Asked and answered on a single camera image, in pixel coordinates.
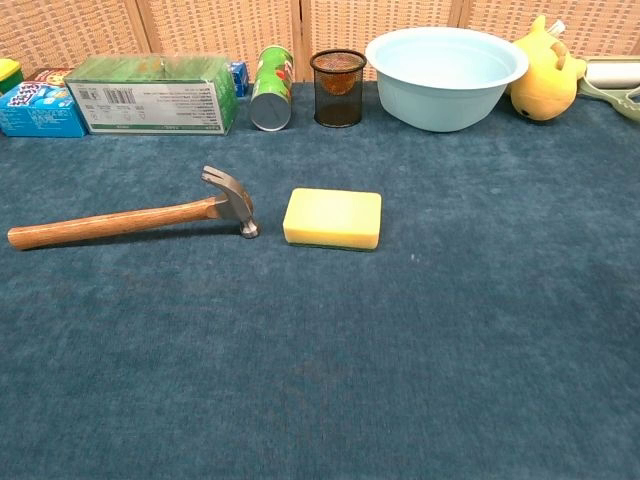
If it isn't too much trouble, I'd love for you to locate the wooden handle claw hammer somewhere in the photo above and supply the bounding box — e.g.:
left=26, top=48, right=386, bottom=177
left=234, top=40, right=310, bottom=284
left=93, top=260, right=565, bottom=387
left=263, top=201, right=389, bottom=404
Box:
left=7, top=165, right=262, bottom=251

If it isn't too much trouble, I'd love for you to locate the yellow sponge with green base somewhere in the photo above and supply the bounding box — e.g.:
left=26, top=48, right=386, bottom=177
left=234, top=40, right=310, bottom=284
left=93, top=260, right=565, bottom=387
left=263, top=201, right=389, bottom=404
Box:
left=282, top=187, right=383, bottom=253

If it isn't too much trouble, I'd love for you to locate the dark blue table cloth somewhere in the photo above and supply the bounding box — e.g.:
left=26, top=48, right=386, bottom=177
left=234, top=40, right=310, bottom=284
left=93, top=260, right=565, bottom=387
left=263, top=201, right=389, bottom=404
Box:
left=0, top=79, right=640, bottom=480

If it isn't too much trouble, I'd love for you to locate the black mesh pen holder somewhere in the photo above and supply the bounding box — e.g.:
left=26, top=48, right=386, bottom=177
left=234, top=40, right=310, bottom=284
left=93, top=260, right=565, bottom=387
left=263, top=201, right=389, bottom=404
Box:
left=309, top=48, right=368, bottom=127

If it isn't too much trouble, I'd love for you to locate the green chips can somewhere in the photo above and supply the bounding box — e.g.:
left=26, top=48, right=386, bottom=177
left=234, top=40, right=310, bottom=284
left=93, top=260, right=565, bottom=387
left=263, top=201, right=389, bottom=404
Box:
left=249, top=45, right=295, bottom=133

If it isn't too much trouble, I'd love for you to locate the pink and blue cookie box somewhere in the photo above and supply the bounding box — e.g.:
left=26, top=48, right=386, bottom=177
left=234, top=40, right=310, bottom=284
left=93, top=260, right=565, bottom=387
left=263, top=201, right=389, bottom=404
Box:
left=228, top=60, right=250, bottom=98

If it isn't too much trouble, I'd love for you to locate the light blue plastic basin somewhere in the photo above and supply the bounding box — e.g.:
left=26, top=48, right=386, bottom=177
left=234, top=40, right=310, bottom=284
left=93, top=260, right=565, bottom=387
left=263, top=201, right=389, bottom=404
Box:
left=364, top=26, right=530, bottom=134

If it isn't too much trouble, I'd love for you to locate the clear box of green packets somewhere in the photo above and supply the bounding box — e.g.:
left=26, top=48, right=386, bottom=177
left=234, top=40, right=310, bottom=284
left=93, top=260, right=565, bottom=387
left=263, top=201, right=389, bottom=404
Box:
left=63, top=53, right=240, bottom=137

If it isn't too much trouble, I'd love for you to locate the woven rattan folding screen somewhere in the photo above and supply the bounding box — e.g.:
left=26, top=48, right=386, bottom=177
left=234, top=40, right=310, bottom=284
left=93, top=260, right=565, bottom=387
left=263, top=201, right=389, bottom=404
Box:
left=0, top=0, right=640, bottom=84

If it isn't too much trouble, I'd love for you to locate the yellow plush toy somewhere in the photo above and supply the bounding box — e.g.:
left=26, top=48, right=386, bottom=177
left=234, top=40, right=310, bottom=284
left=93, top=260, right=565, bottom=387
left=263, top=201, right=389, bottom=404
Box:
left=508, top=14, right=586, bottom=122

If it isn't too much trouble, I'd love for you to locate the blue snack box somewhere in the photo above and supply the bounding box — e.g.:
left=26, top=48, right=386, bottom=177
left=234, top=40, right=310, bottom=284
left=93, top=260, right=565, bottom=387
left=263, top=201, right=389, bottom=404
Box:
left=0, top=81, right=89, bottom=139

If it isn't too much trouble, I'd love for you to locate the yellow lid green container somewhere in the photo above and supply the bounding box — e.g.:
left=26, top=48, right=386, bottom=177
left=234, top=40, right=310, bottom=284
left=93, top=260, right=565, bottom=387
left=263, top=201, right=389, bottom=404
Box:
left=0, top=58, right=25, bottom=95

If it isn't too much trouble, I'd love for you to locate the green handle lint roller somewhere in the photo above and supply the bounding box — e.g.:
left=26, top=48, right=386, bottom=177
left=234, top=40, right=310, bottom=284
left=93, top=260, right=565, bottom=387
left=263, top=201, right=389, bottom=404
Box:
left=577, top=57, right=640, bottom=124

